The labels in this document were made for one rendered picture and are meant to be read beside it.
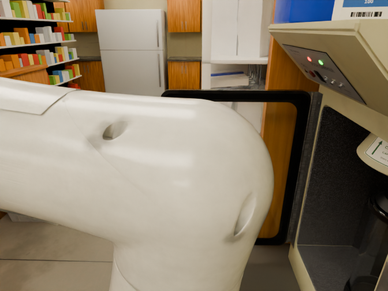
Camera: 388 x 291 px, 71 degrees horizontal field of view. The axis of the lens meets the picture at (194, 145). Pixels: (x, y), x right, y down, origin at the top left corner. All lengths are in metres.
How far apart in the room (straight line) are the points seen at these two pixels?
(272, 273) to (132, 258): 0.62
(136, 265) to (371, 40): 0.24
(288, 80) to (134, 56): 4.75
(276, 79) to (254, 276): 0.47
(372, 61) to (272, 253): 0.63
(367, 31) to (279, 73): 0.38
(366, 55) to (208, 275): 0.22
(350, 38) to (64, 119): 0.23
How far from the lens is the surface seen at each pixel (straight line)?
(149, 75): 5.27
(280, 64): 0.63
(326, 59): 0.38
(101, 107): 0.17
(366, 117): 0.46
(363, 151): 0.50
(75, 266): 2.19
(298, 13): 0.47
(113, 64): 5.41
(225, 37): 1.64
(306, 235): 0.74
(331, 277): 0.71
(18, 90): 0.20
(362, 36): 0.27
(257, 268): 0.78
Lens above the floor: 1.50
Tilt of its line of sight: 23 degrees down
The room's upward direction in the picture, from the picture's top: straight up
